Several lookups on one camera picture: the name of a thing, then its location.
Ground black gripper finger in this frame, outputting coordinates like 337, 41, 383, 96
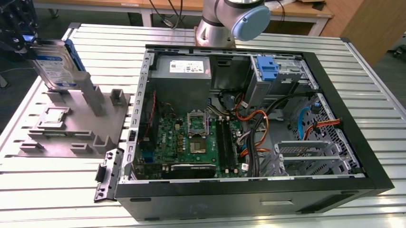
18, 43, 37, 61

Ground hard disk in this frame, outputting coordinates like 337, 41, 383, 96
21, 35, 86, 92

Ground orange red power wire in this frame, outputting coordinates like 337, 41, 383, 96
303, 118, 343, 141

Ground metal disk bay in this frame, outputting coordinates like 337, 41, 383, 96
257, 140, 356, 178

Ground silver CPU chip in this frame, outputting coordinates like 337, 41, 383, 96
45, 111, 65, 124

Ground grey parts rack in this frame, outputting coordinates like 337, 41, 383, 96
18, 72, 133, 159

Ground grey power supply unit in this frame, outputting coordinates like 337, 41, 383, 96
148, 56, 212, 112

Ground metal socket cover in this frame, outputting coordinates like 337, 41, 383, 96
185, 109, 209, 139

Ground green motherboard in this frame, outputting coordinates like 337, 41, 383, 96
132, 104, 253, 179

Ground CPU socket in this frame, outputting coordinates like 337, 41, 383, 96
188, 139, 212, 155

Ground black graphics card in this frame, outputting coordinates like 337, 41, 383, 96
161, 162, 216, 179

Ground RAM slot with white clips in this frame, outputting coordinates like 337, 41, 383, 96
216, 115, 229, 173
225, 115, 237, 173

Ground blue plastic drive latch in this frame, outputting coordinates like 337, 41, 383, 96
255, 55, 279, 82

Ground metal optical drive cage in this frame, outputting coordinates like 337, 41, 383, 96
245, 56, 317, 107

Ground black PC case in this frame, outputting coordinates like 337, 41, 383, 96
113, 43, 395, 221

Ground wooden desk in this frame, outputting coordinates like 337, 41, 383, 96
33, 0, 335, 36

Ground wooden cabinet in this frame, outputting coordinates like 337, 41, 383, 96
325, 0, 406, 67

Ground black office chair base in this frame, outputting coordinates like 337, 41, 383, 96
388, 33, 406, 57

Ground thin red wire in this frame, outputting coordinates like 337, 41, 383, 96
141, 91, 157, 142

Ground hinged metal rear bracket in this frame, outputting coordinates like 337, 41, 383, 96
93, 147, 125, 203

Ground yellow black power wires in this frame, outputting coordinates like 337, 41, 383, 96
205, 103, 224, 117

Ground locking lever wire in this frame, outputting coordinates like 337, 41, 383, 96
204, 111, 210, 139

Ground orange wire bundle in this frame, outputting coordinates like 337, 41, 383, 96
234, 108, 271, 159

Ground black cable bundle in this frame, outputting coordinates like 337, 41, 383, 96
245, 92, 317, 178

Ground blue data wire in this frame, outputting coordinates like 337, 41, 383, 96
296, 102, 320, 141

